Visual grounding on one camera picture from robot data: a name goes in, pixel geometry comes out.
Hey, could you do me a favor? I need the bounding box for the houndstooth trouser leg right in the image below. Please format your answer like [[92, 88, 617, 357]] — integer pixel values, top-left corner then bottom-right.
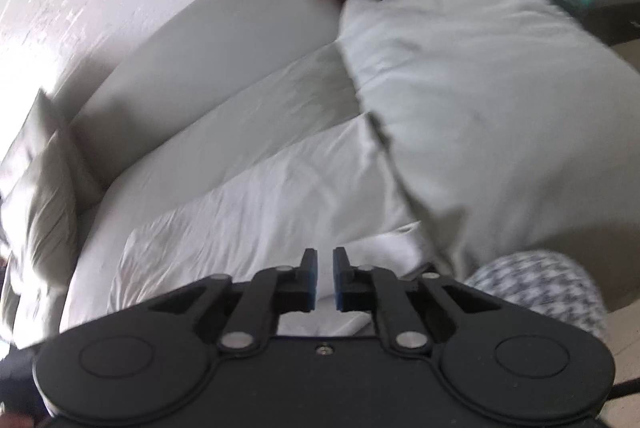
[[464, 250, 608, 341]]

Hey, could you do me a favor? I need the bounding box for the white printed t-shirt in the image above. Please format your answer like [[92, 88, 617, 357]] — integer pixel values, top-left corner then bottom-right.
[[107, 116, 431, 337]]

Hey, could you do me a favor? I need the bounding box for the olive front pillow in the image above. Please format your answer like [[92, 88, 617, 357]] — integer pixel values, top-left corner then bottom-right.
[[1, 133, 77, 348]]

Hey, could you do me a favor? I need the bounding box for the olive back pillow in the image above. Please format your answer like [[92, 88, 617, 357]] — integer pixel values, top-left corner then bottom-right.
[[1, 90, 103, 213]]

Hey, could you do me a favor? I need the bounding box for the olive pillow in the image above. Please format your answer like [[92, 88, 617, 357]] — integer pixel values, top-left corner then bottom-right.
[[1, 90, 103, 213], [1, 133, 77, 348]]

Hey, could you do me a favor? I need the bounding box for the grey round sofa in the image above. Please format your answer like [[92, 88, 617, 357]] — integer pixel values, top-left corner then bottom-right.
[[0, 0, 640, 349]]

